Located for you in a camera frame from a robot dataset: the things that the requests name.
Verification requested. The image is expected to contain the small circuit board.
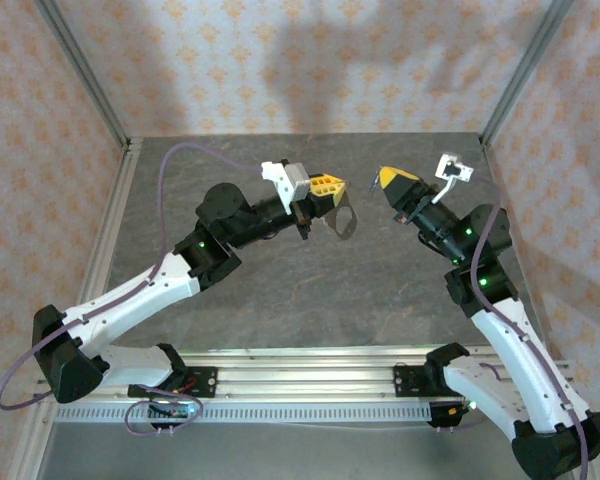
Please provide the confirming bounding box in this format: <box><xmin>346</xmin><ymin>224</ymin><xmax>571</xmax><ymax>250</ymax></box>
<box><xmin>428</xmin><ymin>399</ymin><xmax>487</xmax><ymax>431</ymax></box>
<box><xmin>147</xmin><ymin>401</ymin><xmax>204</xmax><ymax>420</ymax></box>

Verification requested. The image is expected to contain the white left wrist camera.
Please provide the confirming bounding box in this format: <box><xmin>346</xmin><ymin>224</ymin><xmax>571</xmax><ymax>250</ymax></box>
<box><xmin>260</xmin><ymin>158</ymin><xmax>312</xmax><ymax>207</ymax></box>

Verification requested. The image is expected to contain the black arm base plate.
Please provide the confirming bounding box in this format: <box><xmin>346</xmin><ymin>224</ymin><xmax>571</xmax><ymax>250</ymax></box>
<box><xmin>128</xmin><ymin>366</ymin><xmax>218</xmax><ymax>400</ymax></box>
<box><xmin>393</xmin><ymin>364</ymin><xmax>481</xmax><ymax>400</ymax></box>

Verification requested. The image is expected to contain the aluminium frame post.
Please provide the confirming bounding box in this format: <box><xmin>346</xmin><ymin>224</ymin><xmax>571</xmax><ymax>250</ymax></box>
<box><xmin>32</xmin><ymin>0</ymin><xmax>134</xmax><ymax>151</ymax></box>
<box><xmin>478</xmin><ymin>0</ymin><xmax>575</xmax><ymax>146</ymax></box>

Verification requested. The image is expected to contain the aluminium side rail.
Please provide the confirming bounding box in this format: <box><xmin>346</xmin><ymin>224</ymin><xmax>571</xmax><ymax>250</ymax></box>
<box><xmin>479</xmin><ymin>134</ymin><xmax>554</xmax><ymax>361</ymax></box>
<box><xmin>59</xmin><ymin>138</ymin><xmax>144</xmax><ymax>361</ymax></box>

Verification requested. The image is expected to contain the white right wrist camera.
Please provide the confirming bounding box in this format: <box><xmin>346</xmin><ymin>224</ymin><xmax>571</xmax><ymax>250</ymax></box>
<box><xmin>432</xmin><ymin>152</ymin><xmax>476</xmax><ymax>204</ymax></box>

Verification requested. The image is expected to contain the slotted grey cable duct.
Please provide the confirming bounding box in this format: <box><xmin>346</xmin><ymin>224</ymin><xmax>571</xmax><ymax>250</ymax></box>
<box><xmin>54</xmin><ymin>403</ymin><xmax>434</xmax><ymax>425</ymax></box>

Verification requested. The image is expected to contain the grey metal sheet panel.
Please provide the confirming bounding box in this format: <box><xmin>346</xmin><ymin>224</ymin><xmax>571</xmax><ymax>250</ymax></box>
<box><xmin>34</xmin><ymin>422</ymin><xmax>576</xmax><ymax>480</ymax></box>

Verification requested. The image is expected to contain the aluminium base rail beam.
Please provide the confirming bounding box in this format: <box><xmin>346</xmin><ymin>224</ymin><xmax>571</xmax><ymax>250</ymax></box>
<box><xmin>32</xmin><ymin>347</ymin><xmax>579</xmax><ymax>404</ymax></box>

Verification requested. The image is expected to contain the aluminium lower frame bar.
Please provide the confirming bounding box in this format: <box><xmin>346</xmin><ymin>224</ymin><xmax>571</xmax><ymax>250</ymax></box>
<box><xmin>7</xmin><ymin>399</ymin><xmax>56</xmax><ymax>480</ymax></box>

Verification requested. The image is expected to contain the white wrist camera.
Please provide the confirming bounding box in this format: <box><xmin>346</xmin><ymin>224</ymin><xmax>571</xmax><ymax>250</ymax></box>
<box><xmin>432</xmin><ymin>152</ymin><xmax>476</xmax><ymax>204</ymax></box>
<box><xmin>260</xmin><ymin>158</ymin><xmax>312</xmax><ymax>207</ymax></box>

